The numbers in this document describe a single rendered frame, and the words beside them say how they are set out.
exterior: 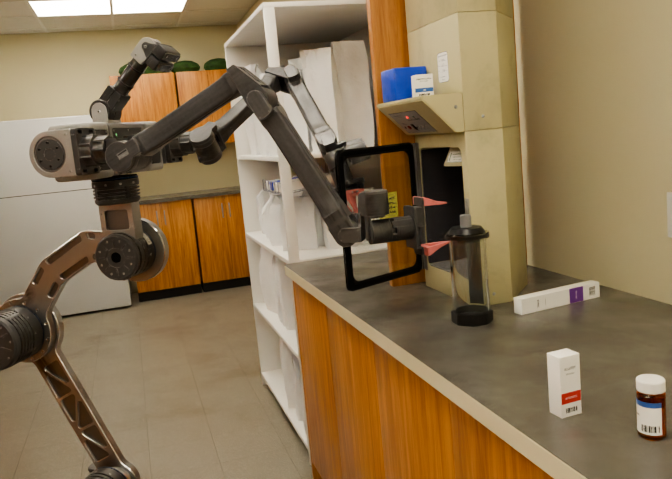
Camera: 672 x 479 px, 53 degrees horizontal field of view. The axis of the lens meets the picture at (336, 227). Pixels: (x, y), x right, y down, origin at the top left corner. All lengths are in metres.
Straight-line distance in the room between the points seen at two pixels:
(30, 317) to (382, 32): 1.44
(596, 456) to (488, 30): 1.13
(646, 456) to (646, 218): 0.94
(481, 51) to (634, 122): 0.44
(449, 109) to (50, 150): 1.03
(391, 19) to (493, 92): 0.46
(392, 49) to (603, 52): 0.60
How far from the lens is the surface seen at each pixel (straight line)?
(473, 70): 1.81
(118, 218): 2.12
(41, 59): 7.23
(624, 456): 1.10
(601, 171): 2.05
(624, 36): 1.96
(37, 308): 2.44
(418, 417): 1.64
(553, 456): 1.10
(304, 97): 2.23
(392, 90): 1.93
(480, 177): 1.81
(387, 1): 2.14
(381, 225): 1.58
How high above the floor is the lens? 1.44
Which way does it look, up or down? 8 degrees down
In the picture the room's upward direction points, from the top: 5 degrees counter-clockwise
